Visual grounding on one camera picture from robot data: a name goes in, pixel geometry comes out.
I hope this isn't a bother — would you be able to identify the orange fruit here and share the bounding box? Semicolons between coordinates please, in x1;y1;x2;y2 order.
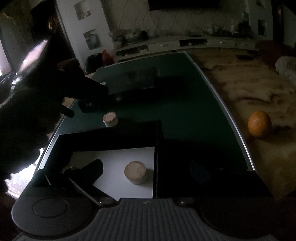
248;110;272;139

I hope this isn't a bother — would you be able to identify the black wall television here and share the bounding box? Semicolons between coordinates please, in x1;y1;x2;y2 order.
148;0;220;11

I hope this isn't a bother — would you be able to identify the small round tan canister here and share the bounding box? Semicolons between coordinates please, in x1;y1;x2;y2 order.
124;161;147;185
103;111;119;128

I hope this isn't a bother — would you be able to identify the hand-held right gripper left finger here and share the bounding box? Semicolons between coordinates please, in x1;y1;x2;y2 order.
25;159;116;207

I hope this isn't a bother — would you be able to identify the white fluffy cushion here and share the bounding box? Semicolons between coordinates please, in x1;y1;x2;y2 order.
275;56;296;81

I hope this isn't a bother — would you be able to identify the white low cabinet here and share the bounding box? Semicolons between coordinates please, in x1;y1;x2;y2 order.
116;35;259;56

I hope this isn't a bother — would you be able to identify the green desktop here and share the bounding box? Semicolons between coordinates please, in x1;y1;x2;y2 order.
35;51;256;197

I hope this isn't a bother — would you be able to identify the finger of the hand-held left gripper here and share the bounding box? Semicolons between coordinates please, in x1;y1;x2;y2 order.
67;76;109;99
59;104;75;118

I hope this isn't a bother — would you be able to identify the black bag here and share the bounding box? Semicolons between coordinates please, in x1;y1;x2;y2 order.
86;53;103;72

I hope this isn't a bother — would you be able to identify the red bag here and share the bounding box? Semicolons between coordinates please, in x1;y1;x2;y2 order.
102;49;115;66

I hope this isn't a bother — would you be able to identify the black hinged gift box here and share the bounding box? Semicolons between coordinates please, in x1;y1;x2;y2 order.
35;120;251;200

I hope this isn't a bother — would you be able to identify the person's left hand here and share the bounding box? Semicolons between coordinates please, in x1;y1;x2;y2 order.
58;59;80;70

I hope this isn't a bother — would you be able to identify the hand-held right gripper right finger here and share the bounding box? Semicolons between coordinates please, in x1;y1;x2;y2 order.
176;160;272;207

